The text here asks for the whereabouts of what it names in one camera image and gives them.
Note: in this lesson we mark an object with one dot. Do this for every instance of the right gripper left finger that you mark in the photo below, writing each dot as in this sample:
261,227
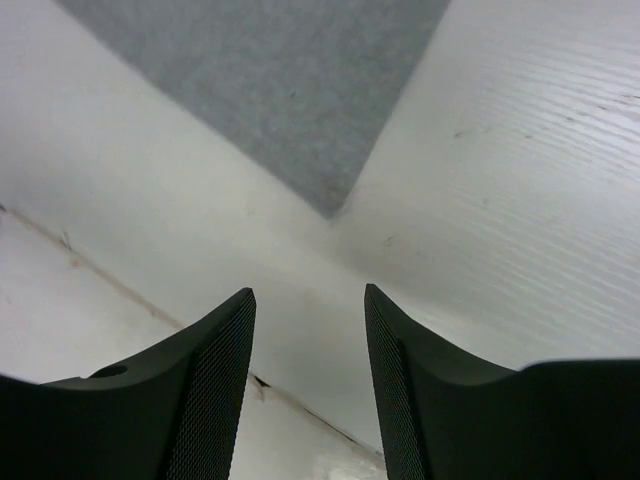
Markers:
170,411

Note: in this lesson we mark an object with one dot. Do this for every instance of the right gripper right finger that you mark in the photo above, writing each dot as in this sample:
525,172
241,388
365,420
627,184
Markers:
445,413

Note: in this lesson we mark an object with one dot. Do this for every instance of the grey tank top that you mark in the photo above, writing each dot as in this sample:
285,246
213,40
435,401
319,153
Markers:
303,88

